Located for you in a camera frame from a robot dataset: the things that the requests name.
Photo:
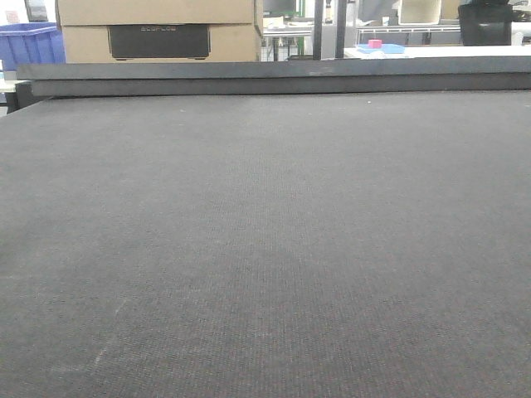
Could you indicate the black vertical post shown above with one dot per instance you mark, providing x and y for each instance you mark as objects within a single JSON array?
[
  {"x": 341, "y": 28},
  {"x": 318, "y": 28}
]

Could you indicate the pink block far table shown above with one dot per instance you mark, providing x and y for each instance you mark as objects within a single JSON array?
[{"x": 374, "y": 43}]

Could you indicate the blue tray far table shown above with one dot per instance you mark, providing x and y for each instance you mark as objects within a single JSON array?
[{"x": 389, "y": 49}]

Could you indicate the black vertical post right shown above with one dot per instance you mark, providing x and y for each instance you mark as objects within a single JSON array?
[{"x": 341, "y": 28}]

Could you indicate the black office chair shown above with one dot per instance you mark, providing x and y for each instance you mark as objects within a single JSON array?
[{"x": 486, "y": 24}]

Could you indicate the upper cardboard box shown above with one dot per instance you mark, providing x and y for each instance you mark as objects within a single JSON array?
[{"x": 125, "y": 12}]

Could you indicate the dark conveyor side rail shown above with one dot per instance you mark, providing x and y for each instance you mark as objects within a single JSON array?
[{"x": 346, "y": 76}]

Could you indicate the lower cardboard box black print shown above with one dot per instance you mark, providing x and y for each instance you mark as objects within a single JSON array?
[{"x": 161, "y": 43}]

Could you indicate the black vertical post left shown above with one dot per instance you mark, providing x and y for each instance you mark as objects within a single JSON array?
[{"x": 318, "y": 28}]

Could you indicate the white background table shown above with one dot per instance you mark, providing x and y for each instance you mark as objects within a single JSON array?
[{"x": 443, "y": 52}]

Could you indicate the black conveyor belt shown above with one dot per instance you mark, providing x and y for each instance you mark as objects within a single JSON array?
[{"x": 267, "y": 246}]

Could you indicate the blue crate far left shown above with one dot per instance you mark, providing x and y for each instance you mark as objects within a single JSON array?
[{"x": 31, "y": 43}]

